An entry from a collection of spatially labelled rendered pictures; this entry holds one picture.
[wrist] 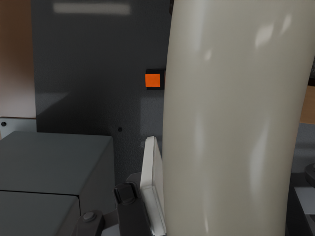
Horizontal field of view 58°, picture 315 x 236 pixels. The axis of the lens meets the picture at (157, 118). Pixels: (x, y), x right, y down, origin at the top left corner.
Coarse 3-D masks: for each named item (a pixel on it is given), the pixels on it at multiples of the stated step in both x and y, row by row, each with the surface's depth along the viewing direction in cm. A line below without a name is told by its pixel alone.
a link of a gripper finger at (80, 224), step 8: (80, 216) 13; (88, 216) 13; (96, 216) 13; (80, 224) 13; (88, 224) 13; (96, 224) 12; (104, 224) 13; (72, 232) 12; (80, 232) 12; (88, 232) 12; (96, 232) 12
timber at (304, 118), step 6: (312, 84) 86; (306, 90) 85; (312, 90) 85; (306, 96) 85; (312, 96) 85; (306, 102) 86; (312, 102) 86; (306, 108) 87; (312, 108) 86; (306, 114) 87; (312, 114) 87; (300, 120) 88; (306, 120) 88; (312, 120) 88
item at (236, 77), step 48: (192, 0) 5; (240, 0) 5; (288, 0) 5; (192, 48) 5; (240, 48) 5; (288, 48) 5; (192, 96) 5; (240, 96) 5; (288, 96) 5; (192, 144) 6; (240, 144) 5; (288, 144) 6; (192, 192) 6; (240, 192) 6
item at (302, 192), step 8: (296, 176) 13; (304, 176) 13; (296, 184) 12; (304, 184) 12; (296, 192) 12; (304, 192) 12; (312, 192) 12; (304, 200) 12; (312, 200) 12; (304, 208) 13; (312, 208) 12
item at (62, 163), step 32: (0, 128) 111; (32, 128) 110; (0, 160) 88; (32, 160) 89; (64, 160) 89; (96, 160) 90; (0, 192) 72; (32, 192) 72; (64, 192) 73; (96, 192) 88; (0, 224) 61; (32, 224) 62; (64, 224) 63
